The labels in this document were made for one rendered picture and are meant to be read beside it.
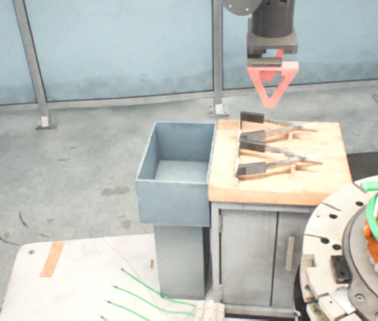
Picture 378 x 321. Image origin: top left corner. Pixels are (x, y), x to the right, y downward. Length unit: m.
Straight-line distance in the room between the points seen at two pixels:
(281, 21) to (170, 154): 0.33
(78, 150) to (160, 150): 1.91
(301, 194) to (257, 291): 0.22
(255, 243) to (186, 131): 0.23
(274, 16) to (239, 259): 0.37
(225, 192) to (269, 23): 0.24
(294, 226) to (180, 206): 0.17
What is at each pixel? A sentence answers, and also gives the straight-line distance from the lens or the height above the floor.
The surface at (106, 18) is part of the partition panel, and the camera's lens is 2.78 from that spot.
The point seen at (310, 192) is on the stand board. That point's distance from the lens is 0.72.
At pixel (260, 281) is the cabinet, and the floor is 0.87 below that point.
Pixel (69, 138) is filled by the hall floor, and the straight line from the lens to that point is 2.92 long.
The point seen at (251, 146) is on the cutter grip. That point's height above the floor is 1.09.
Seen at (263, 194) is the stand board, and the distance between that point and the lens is 0.72.
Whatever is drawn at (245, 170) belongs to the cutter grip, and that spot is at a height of 1.09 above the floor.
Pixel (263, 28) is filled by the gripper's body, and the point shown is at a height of 1.26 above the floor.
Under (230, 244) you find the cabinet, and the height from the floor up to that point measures 0.95.
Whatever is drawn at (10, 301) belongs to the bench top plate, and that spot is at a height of 0.78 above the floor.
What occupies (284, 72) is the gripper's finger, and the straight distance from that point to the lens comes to 0.70.
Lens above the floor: 1.51
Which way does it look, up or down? 35 degrees down
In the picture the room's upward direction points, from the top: 3 degrees counter-clockwise
